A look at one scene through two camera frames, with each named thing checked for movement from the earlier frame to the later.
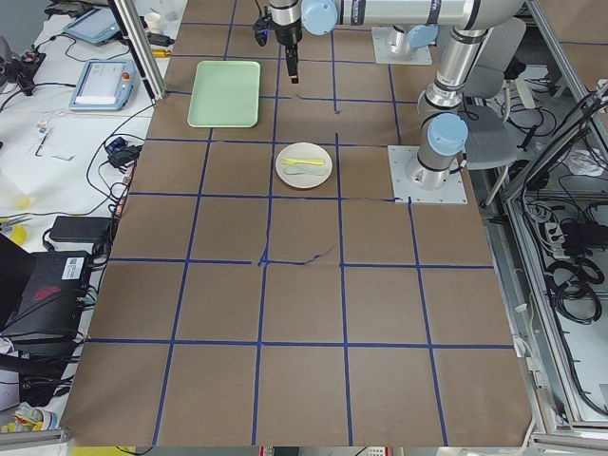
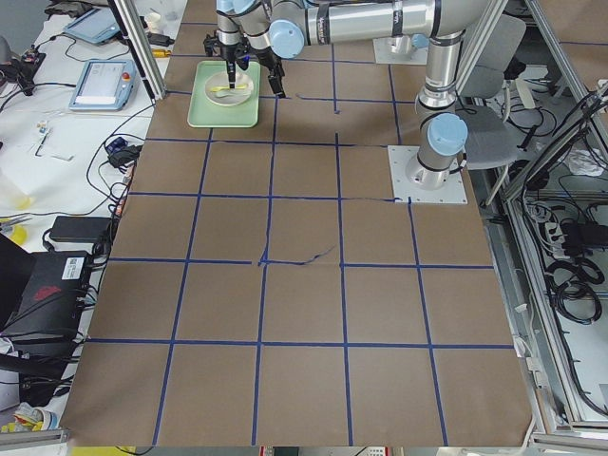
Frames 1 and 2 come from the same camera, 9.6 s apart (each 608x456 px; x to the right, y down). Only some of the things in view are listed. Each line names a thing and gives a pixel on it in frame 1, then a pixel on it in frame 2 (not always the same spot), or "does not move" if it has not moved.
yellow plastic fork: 288,161 -> 216,88
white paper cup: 152,19 does not move
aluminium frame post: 142,46 does not move
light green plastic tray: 225,94 does not move
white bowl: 303,164 -> 218,91
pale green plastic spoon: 300,171 -> 221,94
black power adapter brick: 81,229 does not move
